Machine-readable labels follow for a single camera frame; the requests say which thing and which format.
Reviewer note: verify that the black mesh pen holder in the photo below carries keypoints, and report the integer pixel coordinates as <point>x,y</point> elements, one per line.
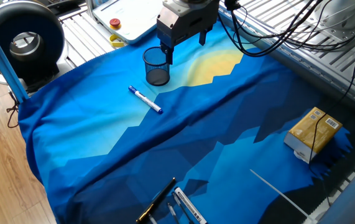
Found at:
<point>155,73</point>

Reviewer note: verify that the grey aluminium rail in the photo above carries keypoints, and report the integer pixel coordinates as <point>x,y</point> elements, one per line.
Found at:
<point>304,67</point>

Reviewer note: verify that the blue mountain print cloth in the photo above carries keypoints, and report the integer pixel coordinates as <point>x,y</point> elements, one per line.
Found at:
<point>102,124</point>

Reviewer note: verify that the clear ballpoint pen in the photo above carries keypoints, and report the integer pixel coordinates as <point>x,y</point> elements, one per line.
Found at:
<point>152,219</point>
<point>173,213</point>

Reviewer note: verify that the black and gold pen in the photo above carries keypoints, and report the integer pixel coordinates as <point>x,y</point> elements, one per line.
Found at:
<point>157,200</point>

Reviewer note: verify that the blue-capped white marker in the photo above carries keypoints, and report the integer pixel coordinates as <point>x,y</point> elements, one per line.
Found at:
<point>146,100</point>

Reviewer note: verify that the blue metal pole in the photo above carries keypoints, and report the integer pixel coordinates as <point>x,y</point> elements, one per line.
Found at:
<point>0,59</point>

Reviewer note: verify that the yellow plastic hook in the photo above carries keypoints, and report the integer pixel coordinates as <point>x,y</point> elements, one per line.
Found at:
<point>115,43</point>

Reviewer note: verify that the black-capped white marker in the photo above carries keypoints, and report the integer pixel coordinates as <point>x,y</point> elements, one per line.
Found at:
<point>189,205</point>

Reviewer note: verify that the grey Schunk gripper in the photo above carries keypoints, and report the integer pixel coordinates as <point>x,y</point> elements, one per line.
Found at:
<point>183,28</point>

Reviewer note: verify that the white teach pendant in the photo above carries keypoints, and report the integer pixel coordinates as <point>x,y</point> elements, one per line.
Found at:
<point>133,21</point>

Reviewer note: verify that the black flat device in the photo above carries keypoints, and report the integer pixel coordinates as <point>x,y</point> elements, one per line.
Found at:
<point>65,6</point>

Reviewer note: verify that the white round machine base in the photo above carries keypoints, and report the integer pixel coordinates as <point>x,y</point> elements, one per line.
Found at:
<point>339,14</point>

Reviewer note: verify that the yellow cardboard box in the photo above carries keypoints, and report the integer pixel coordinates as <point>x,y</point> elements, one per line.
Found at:
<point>304,133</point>

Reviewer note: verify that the grey transparent pen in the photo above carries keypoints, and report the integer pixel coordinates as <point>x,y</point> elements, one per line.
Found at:
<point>181,207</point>

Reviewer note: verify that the red emergency stop button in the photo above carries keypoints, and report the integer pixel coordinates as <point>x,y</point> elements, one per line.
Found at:
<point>115,22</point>

